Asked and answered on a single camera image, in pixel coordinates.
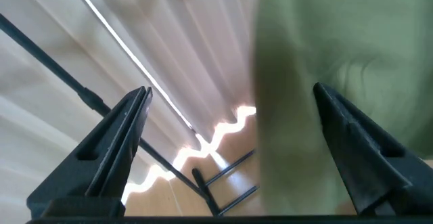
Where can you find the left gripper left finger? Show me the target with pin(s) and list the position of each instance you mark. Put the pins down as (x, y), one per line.
(101, 149)

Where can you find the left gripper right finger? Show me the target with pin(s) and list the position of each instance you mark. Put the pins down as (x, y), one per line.
(368, 156)

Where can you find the black clothes rack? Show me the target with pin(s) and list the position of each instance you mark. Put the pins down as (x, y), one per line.
(91, 100)

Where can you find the green shirt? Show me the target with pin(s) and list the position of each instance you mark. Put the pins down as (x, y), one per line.
(355, 31)

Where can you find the beige curtain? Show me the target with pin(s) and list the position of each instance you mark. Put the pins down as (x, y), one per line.
(189, 31)

